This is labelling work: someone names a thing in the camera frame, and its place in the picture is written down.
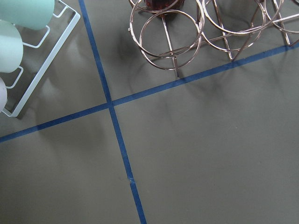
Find mint cup on rack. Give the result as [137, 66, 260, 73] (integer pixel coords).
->
[0, 0, 55, 30]

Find white cup on rack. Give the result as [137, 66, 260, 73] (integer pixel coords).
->
[0, 20, 23, 73]

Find copper wire bottle rack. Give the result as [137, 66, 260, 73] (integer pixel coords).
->
[128, 0, 299, 75]

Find white wire mug rack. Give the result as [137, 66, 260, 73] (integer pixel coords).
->
[0, 0, 80, 117]

